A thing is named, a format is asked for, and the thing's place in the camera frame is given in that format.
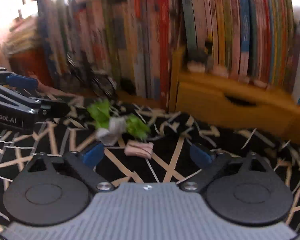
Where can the black white patterned cloth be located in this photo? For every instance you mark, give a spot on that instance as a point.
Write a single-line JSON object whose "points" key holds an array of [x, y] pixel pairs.
{"points": [[169, 151]]}

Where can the small pink candy packet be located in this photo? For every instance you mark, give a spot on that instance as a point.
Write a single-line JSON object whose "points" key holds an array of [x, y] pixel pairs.
{"points": [[139, 149]]}

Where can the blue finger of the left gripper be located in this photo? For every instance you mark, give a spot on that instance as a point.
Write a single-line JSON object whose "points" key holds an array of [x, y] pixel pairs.
{"points": [[19, 81]]}

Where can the stack of flat books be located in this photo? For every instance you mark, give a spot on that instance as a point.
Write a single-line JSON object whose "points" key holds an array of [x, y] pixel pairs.
{"points": [[23, 36]]}

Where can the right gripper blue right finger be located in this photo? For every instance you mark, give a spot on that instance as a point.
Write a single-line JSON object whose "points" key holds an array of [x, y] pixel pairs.
{"points": [[211, 165]]}

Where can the red plastic crate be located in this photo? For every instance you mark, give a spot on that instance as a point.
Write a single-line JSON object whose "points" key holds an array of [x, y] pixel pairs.
{"points": [[31, 61]]}

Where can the wooden drawer shelf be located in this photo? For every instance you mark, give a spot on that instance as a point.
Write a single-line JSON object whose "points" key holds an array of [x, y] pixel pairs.
{"points": [[227, 103]]}

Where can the crumpled green wrapper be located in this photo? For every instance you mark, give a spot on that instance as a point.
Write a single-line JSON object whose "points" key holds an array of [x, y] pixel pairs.
{"points": [[109, 128]]}

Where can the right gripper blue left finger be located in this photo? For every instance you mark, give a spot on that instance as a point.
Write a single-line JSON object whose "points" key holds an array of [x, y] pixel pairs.
{"points": [[81, 166]]}

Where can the miniature black bicycle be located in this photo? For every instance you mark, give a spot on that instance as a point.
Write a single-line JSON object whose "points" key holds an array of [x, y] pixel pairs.
{"points": [[97, 81]]}

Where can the row of upright books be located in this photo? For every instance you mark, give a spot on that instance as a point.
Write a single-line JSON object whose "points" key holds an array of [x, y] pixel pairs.
{"points": [[133, 40]]}

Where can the small figurine black hair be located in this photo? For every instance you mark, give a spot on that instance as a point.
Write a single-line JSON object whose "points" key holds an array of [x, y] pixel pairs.
{"points": [[197, 60]]}

